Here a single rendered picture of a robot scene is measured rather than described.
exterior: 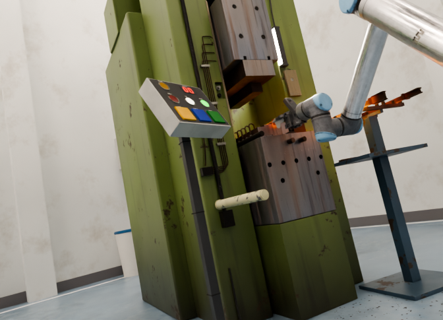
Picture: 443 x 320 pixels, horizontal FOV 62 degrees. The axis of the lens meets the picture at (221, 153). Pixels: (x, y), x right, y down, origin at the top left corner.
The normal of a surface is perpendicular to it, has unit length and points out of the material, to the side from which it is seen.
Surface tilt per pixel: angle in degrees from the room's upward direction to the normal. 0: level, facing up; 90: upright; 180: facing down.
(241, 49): 90
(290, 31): 90
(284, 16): 90
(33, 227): 90
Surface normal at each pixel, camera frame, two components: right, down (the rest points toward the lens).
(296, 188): 0.43, -0.22
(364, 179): -0.80, 0.07
